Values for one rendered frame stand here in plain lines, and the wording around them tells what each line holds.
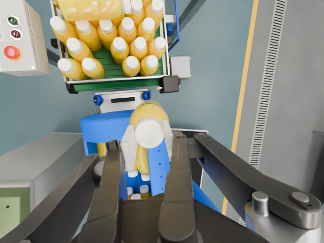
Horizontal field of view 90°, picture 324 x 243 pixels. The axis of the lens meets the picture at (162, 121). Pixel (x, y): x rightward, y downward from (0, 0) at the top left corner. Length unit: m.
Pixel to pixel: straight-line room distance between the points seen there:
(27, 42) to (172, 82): 0.49
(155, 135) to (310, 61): 2.76
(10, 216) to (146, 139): 0.68
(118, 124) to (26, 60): 0.34
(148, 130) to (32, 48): 0.51
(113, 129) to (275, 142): 2.34
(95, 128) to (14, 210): 0.45
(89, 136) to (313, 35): 2.83
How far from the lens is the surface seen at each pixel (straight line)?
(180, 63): 0.88
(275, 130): 2.55
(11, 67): 0.66
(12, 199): 0.79
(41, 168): 0.99
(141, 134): 0.21
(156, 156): 0.50
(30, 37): 0.66
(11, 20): 0.67
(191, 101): 1.82
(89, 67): 0.60
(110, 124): 0.45
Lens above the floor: 1.67
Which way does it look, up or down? 75 degrees down
